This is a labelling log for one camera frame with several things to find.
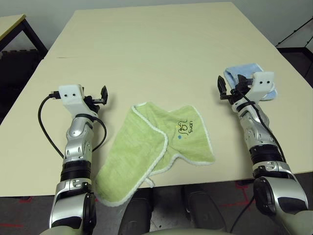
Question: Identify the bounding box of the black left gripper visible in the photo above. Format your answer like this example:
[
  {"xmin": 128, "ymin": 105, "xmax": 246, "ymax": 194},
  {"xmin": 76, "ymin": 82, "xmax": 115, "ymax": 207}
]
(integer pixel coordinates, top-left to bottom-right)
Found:
[{"xmin": 84, "ymin": 85, "xmax": 110, "ymax": 115}]

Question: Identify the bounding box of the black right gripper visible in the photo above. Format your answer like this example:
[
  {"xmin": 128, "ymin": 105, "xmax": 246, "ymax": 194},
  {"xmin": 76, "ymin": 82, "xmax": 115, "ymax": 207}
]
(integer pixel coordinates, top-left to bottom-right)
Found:
[{"xmin": 217, "ymin": 74, "xmax": 255, "ymax": 105}]

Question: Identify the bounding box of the green towel with white trim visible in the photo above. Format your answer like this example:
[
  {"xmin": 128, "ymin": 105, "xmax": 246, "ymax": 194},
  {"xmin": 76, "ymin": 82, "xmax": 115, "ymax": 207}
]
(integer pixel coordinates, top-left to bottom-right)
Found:
[{"xmin": 94, "ymin": 101, "xmax": 216, "ymax": 208}]

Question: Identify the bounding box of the folded light blue towel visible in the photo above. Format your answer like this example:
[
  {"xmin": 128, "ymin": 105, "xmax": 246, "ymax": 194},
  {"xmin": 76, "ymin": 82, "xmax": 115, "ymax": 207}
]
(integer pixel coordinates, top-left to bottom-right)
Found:
[{"xmin": 224, "ymin": 63, "xmax": 279, "ymax": 101}]

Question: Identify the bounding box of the black platform box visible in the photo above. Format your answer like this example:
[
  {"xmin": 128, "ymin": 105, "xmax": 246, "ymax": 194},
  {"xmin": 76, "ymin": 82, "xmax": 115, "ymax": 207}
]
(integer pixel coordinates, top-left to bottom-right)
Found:
[{"xmin": 277, "ymin": 46, "xmax": 313, "ymax": 89}]

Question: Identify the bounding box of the black tripod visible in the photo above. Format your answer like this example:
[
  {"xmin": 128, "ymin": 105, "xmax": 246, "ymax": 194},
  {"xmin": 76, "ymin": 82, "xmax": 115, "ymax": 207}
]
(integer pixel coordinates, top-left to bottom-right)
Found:
[{"xmin": 274, "ymin": 17, "xmax": 313, "ymax": 47}]

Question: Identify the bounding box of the black foam floor mat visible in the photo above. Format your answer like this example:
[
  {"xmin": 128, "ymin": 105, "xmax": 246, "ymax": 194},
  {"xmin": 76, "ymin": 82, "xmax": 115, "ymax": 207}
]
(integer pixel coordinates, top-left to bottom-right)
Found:
[{"xmin": 0, "ymin": 48, "xmax": 47, "ymax": 123}]

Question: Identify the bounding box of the dark grey left robot leg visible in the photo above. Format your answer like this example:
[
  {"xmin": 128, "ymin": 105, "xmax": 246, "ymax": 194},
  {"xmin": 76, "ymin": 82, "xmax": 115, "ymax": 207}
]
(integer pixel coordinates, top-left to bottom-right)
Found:
[{"xmin": 124, "ymin": 189, "xmax": 154, "ymax": 234}]

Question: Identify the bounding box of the dark grey robot leg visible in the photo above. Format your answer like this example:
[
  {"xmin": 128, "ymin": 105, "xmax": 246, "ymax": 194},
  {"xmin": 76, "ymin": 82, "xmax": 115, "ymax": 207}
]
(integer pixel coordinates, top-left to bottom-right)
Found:
[
  {"xmin": 180, "ymin": 185, "xmax": 228, "ymax": 234},
  {"xmin": 124, "ymin": 189, "xmax": 154, "ymax": 234}
]

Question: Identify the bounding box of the dark grey right robot leg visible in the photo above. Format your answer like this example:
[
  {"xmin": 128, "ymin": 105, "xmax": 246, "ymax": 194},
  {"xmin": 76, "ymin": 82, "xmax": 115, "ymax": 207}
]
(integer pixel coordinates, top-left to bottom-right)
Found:
[{"xmin": 180, "ymin": 185, "xmax": 228, "ymax": 234}]

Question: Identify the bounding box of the beige robot torso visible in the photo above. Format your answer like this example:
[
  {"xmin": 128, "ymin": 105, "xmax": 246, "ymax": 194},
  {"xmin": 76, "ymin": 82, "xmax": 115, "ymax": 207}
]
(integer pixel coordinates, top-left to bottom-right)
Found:
[{"xmin": 146, "ymin": 228, "xmax": 222, "ymax": 235}]

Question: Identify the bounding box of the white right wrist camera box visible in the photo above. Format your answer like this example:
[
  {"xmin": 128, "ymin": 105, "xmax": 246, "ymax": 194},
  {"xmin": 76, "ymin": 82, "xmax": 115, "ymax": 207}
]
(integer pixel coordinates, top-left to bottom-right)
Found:
[{"xmin": 248, "ymin": 70, "xmax": 276, "ymax": 101}]

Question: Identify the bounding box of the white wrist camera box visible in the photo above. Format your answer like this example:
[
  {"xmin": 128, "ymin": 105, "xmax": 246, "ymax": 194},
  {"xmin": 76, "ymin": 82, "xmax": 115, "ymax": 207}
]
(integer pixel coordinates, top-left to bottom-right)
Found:
[
  {"xmin": 58, "ymin": 83, "xmax": 98, "ymax": 118},
  {"xmin": 248, "ymin": 70, "xmax": 276, "ymax": 101}
]

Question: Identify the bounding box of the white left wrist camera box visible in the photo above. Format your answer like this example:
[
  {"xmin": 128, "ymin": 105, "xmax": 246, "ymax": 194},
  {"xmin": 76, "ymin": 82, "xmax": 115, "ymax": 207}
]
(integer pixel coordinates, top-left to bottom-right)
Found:
[{"xmin": 58, "ymin": 83, "xmax": 98, "ymax": 118}]

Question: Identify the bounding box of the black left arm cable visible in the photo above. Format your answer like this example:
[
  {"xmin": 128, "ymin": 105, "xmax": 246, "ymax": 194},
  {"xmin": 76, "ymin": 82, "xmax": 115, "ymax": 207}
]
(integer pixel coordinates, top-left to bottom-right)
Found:
[{"xmin": 37, "ymin": 90, "xmax": 108, "ymax": 158}]

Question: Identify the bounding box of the side table with black frame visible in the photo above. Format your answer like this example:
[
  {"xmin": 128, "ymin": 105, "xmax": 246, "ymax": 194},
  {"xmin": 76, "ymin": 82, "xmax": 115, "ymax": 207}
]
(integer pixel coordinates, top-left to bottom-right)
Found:
[{"xmin": 0, "ymin": 14, "xmax": 49, "ymax": 57}]

